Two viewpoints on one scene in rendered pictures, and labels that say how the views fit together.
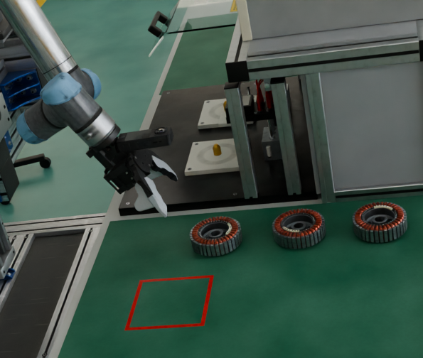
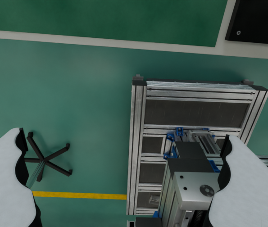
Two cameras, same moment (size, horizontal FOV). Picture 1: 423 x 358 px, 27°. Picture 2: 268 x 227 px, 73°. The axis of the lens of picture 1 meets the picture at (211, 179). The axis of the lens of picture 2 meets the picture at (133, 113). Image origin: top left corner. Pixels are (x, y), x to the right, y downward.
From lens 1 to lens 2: 274 cm
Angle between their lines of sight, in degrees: 61
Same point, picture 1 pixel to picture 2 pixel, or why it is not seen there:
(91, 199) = (67, 103)
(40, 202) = (68, 129)
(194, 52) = (102, 8)
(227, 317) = not seen: outside the picture
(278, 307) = not seen: outside the picture
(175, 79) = (180, 29)
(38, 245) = (151, 121)
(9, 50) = not seen: hidden behind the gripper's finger
